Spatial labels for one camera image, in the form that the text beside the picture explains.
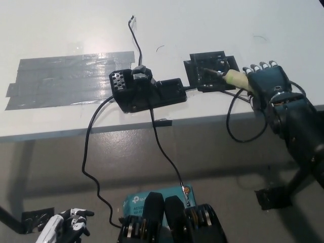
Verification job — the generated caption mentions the dark right robot hand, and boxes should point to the dark right robot hand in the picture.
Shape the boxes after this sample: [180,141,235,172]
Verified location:
[242,60,294,112]

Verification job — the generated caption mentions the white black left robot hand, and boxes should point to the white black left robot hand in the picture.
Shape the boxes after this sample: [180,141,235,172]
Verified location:
[35,208,95,243]

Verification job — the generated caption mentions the soldering iron yellow-green tape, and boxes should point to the soldering iron yellow-green tape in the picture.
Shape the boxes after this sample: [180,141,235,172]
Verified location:
[202,67,251,91]

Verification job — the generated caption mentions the black soldering iron base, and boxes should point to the black soldering iron base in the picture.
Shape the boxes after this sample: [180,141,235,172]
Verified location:
[108,65,188,114]

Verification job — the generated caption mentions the black floor tape patch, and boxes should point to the black floor tape patch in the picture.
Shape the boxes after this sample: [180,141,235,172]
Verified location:
[21,207,55,235]
[254,186,294,211]

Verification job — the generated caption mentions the black table leg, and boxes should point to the black table leg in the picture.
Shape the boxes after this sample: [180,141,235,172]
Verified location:
[286,164,317,198]
[0,206,26,233]

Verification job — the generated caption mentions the teal router box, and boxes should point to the teal router box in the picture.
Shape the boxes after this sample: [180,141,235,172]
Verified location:
[122,185,198,220]

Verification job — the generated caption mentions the black square taped plate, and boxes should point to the black square taped plate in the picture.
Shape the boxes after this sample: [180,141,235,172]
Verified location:
[183,51,240,92]

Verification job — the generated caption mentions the black cable to robot body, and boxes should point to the black cable to robot body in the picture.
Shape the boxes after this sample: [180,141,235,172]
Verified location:
[82,95,122,228]

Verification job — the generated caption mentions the black cable with metal connector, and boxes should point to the black cable with metal connector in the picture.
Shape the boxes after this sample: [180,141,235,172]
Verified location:
[149,107,192,207]

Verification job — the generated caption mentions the thin black loose-ended wire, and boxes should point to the thin black loose-ended wire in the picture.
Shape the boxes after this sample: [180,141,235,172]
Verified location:
[128,15,142,67]

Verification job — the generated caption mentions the grey duct tape patch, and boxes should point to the grey duct tape patch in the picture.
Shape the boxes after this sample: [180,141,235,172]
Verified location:
[4,51,136,111]

